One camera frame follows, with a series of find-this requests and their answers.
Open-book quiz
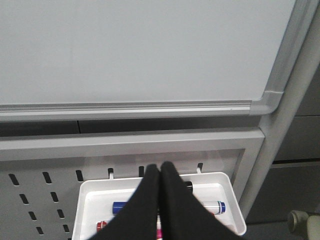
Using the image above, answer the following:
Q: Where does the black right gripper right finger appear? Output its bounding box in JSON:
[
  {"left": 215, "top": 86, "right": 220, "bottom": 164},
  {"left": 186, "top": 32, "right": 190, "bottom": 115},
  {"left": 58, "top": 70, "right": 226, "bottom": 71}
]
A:
[{"left": 159, "top": 161, "right": 240, "bottom": 240}]

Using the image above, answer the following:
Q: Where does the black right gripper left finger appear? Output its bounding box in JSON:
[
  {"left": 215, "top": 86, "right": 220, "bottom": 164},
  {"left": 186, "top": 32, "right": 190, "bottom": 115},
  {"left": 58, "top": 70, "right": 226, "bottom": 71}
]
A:
[{"left": 92, "top": 164, "right": 160, "bottom": 240}]

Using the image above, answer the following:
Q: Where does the blue capped whiteboard marker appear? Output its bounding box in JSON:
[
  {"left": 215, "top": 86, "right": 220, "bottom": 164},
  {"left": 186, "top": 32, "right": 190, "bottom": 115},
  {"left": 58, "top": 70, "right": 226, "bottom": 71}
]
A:
[{"left": 112, "top": 200, "right": 227, "bottom": 215}]

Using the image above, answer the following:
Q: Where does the pink marker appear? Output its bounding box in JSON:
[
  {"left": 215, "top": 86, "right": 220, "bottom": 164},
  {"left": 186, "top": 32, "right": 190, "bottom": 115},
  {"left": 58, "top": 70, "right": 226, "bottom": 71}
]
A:
[{"left": 156, "top": 213, "right": 163, "bottom": 240}]

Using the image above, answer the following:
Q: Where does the white plastic marker tray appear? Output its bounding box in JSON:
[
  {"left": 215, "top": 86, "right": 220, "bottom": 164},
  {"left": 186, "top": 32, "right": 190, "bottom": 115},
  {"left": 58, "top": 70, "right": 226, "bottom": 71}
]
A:
[{"left": 72, "top": 172, "right": 247, "bottom": 240}]

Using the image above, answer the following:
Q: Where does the beige chair caster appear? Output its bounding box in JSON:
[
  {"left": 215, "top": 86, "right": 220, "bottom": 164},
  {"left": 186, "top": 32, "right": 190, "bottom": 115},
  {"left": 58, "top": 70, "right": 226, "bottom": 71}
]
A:
[{"left": 287, "top": 210, "right": 320, "bottom": 240}]

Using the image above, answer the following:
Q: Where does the grey whiteboard stand frame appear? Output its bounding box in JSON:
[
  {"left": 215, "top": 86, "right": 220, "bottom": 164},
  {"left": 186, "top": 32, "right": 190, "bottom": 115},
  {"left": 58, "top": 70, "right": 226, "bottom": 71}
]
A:
[{"left": 0, "top": 1, "right": 320, "bottom": 240}]

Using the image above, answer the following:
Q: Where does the white whiteboard with aluminium frame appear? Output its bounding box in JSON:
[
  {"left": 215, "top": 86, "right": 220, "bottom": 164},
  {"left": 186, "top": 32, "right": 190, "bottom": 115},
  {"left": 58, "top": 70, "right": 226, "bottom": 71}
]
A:
[{"left": 0, "top": 0, "right": 313, "bottom": 123}]

